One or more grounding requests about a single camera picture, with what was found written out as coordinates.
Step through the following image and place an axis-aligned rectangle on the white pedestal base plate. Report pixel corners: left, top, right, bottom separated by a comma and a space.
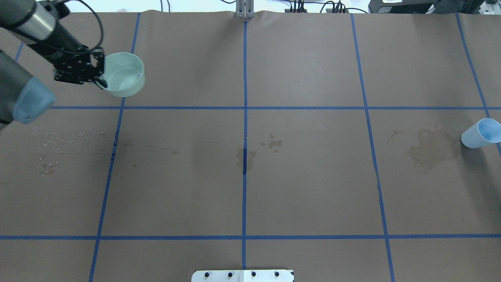
191, 269, 295, 282

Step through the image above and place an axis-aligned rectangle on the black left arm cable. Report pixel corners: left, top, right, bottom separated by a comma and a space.
37, 0, 104, 55

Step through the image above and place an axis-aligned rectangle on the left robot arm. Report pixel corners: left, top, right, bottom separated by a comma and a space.
0, 0, 108, 128

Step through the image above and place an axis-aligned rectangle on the light blue plastic cup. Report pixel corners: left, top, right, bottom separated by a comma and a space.
461, 118, 501, 149

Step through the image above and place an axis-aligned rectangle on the aluminium frame post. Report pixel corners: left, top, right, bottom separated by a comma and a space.
235, 0, 255, 19

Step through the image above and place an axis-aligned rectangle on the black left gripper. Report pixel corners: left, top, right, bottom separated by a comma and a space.
53, 47, 108, 89

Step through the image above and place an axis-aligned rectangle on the black box on desk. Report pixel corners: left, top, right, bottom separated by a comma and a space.
368, 0, 437, 14

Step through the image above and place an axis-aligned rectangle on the mint green bowl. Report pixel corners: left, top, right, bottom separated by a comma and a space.
100, 52, 145, 98

